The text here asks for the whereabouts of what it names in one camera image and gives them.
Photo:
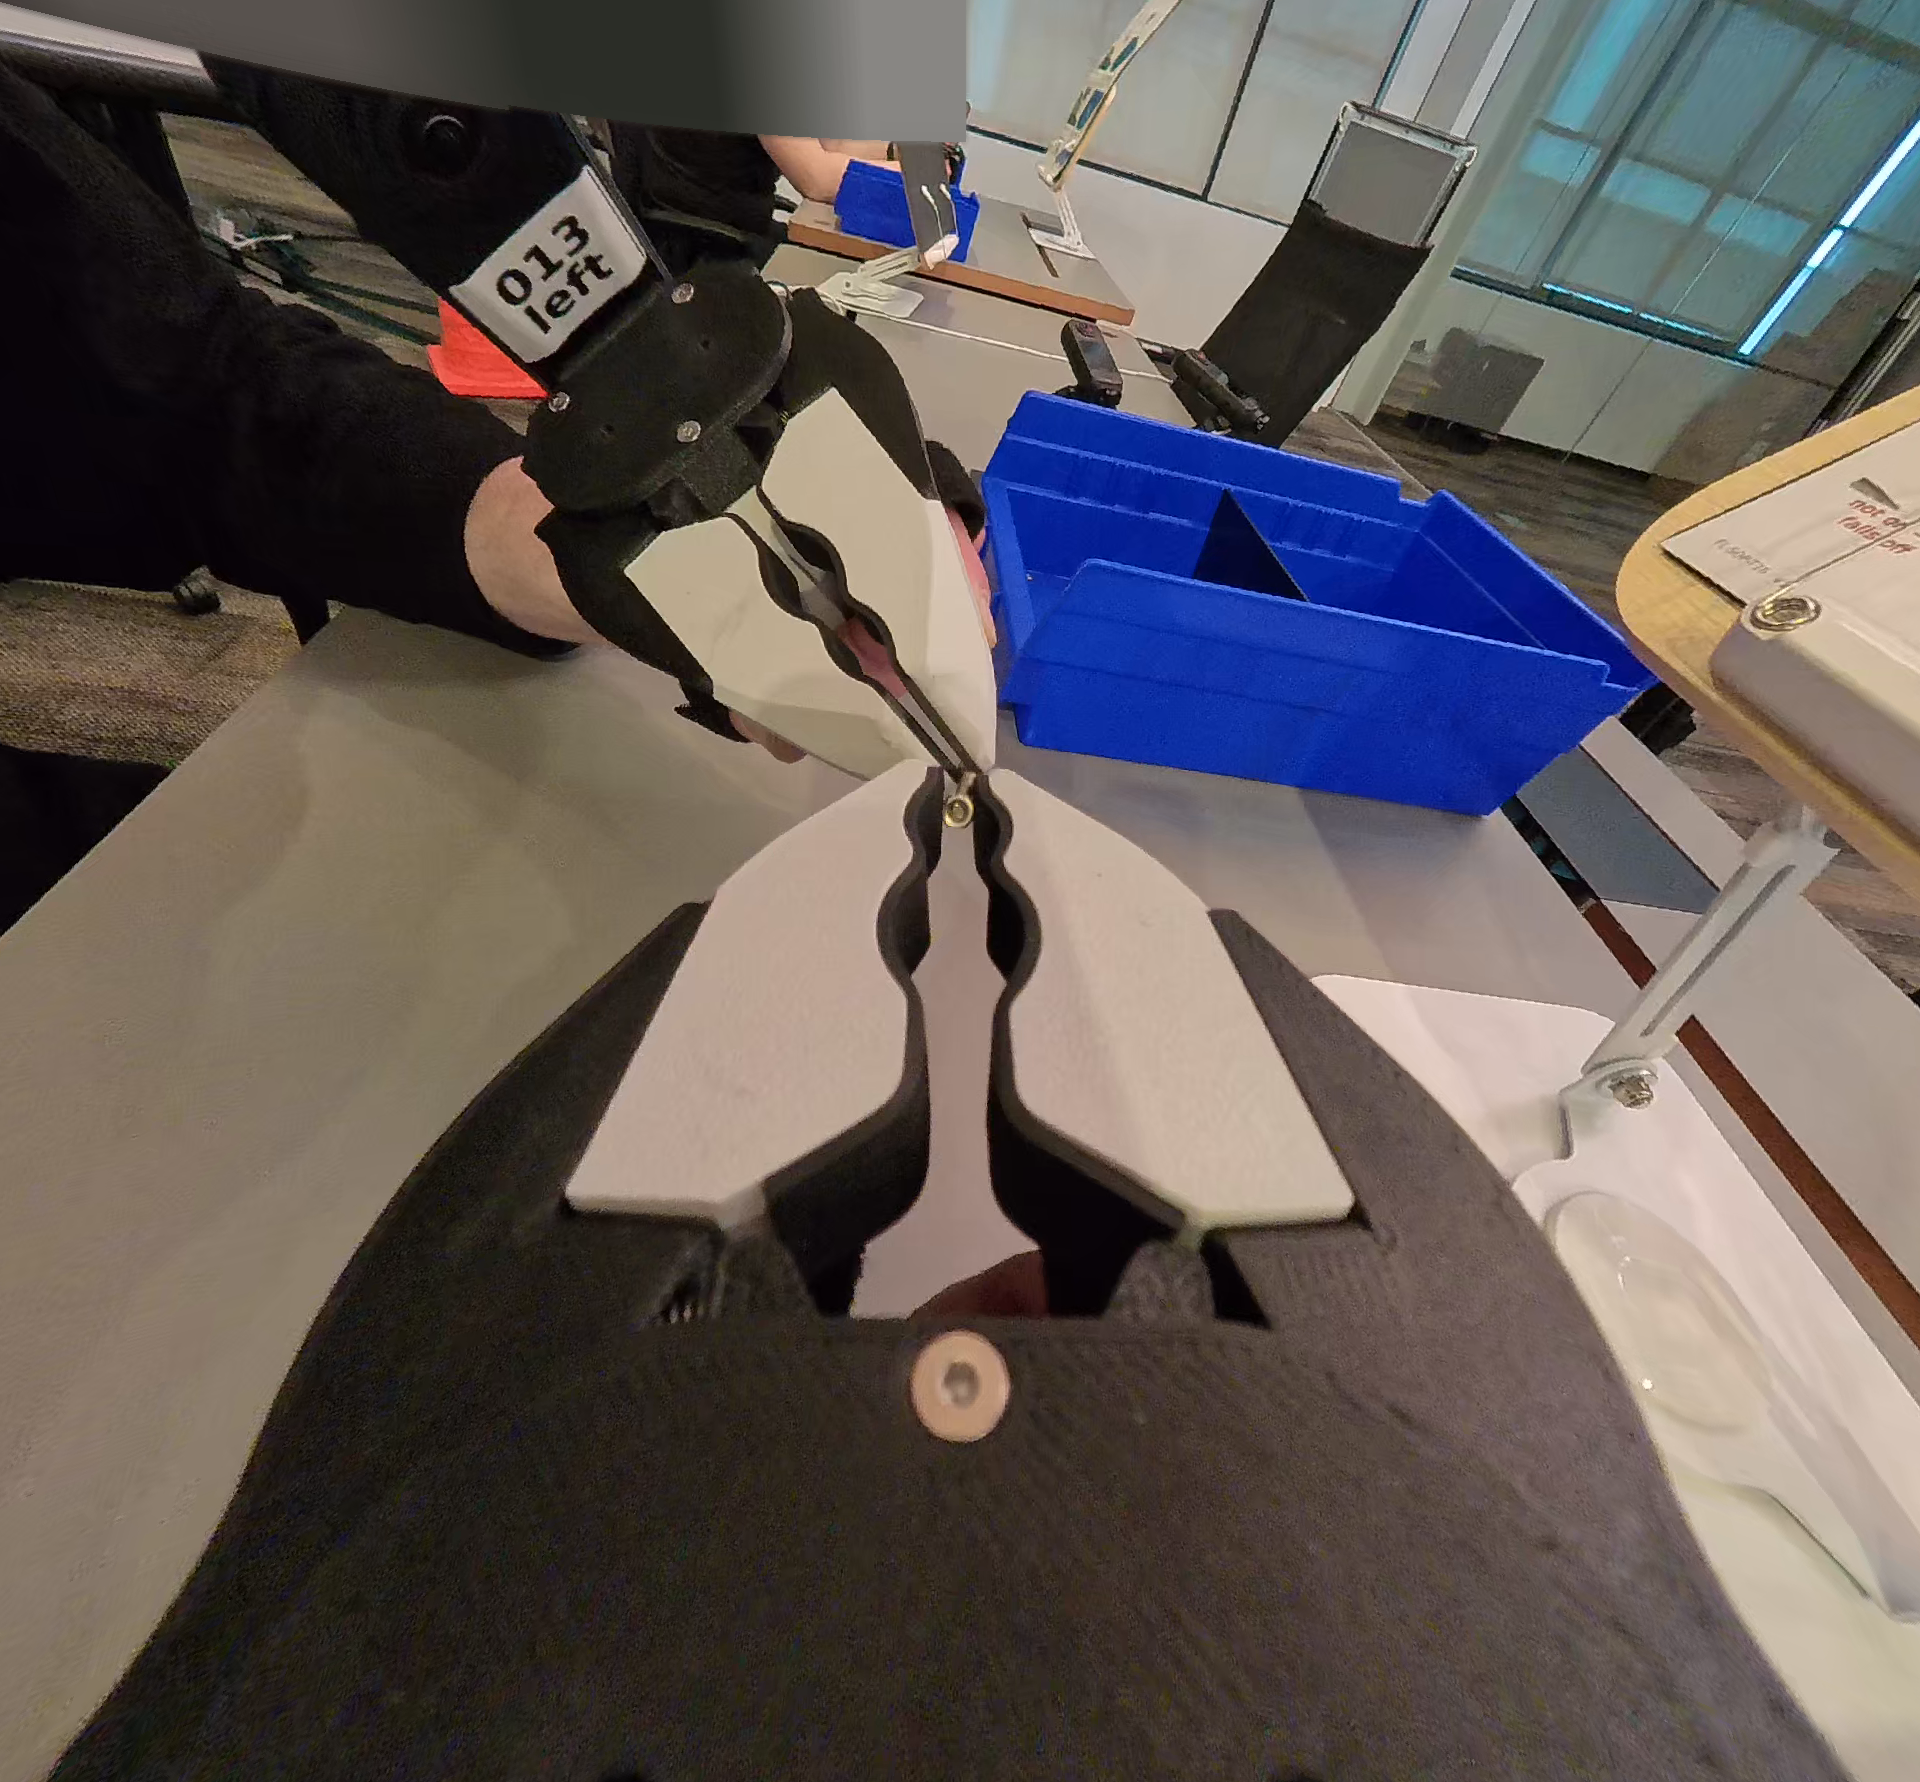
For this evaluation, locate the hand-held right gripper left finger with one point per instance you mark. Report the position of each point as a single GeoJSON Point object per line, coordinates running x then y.
{"type": "Point", "coordinates": [779, 1047]}

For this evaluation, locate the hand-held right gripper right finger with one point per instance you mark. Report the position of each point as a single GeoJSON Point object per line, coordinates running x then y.
{"type": "Point", "coordinates": [1153, 1062]}

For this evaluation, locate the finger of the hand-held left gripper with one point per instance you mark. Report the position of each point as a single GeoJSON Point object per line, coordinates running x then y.
{"type": "Point", "coordinates": [734, 644]}
{"type": "Point", "coordinates": [886, 535]}

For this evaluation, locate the another person's forearm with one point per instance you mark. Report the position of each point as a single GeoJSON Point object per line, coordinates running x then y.
{"type": "Point", "coordinates": [815, 162]}

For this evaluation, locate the person's left forearm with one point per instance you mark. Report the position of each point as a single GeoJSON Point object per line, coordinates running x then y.
{"type": "Point", "coordinates": [227, 433]}

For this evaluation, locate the person's left hand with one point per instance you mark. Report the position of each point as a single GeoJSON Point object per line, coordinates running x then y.
{"type": "Point", "coordinates": [519, 554]}

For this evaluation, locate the orange cloth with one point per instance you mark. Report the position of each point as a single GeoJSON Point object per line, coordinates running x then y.
{"type": "Point", "coordinates": [472, 365]}

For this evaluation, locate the black hand-held device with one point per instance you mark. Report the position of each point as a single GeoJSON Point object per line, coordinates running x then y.
{"type": "Point", "coordinates": [1217, 395]}
{"type": "Point", "coordinates": [1090, 365]}

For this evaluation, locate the blue plastic bin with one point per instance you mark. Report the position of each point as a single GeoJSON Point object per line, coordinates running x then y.
{"type": "Point", "coordinates": [1320, 717]}
{"type": "Point", "coordinates": [871, 205]}

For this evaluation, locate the white document stand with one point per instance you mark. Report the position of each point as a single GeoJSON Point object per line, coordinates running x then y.
{"type": "Point", "coordinates": [1111, 87]}
{"type": "Point", "coordinates": [928, 214]}
{"type": "Point", "coordinates": [1441, 1047]}

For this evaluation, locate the black bin divider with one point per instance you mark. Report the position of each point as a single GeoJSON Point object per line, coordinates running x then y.
{"type": "Point", "coordinates": [1252, 560]}

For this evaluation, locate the black office chair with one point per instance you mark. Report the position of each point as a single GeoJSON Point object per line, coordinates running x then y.
{"type": "Point", "coordinates": [1320, 312]}

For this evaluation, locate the printed instruction sheet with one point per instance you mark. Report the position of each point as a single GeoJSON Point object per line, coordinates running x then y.
{"type": "Point", "coordinates": [1739, 544]}

